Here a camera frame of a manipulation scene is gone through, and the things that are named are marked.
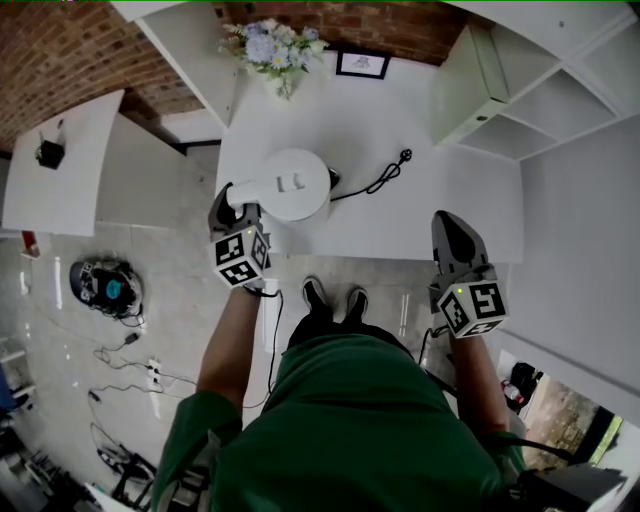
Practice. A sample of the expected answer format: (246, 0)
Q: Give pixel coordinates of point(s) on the red and white object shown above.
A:
(31, 246)

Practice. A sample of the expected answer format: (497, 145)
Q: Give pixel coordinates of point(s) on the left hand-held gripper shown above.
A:
(241, 257)

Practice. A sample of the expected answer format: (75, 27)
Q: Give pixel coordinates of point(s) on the small black box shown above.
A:
(50, 154)

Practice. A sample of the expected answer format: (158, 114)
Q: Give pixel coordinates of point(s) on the black kettle base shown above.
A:
(336, 178)

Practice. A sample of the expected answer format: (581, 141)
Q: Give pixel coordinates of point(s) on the white side table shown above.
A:
(60, 180)

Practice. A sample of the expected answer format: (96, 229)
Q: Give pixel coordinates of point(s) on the black power adapter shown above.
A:
(132, 338)

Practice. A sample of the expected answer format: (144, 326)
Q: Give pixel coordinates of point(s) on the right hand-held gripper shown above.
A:
(474, 302)

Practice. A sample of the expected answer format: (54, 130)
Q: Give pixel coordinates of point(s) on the person's right black shoe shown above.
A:
(357, 300)

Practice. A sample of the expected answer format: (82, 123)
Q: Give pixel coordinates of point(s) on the white electric kettle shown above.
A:
(295, 184)

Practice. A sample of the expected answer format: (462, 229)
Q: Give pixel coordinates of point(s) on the person's left black shoe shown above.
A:
(313, 292)

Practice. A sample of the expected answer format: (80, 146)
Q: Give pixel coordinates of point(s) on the blue and white flower bouquet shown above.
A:
(277, 47)

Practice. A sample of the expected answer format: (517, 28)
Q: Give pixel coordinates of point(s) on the white power strip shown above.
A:
(155, 374)

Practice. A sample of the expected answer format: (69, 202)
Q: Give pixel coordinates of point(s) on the person's black trousers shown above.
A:
(330, 327)

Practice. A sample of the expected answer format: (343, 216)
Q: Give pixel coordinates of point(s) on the white open shelf unit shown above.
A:
(530, 95)

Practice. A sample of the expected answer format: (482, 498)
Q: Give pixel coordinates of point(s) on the black bag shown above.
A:
(522, 385)

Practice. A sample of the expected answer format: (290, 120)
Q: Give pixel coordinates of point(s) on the person's right forearm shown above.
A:
(480, 385)

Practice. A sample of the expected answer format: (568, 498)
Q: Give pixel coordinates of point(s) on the round black floor device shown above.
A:
(107, 290)

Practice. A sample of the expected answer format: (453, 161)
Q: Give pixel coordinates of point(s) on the person's left forearm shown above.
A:
(227, 350)

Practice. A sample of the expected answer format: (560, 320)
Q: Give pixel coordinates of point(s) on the person's green shirt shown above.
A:
(350, 430)

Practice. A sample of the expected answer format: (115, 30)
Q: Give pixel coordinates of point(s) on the black picture frame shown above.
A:
(362, 64)

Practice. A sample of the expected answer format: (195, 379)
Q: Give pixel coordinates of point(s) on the white cabinet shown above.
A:
(192, 55)

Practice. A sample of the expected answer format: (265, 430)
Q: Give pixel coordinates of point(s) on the person's black shoe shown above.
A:
(357, 300)
(313, 292)

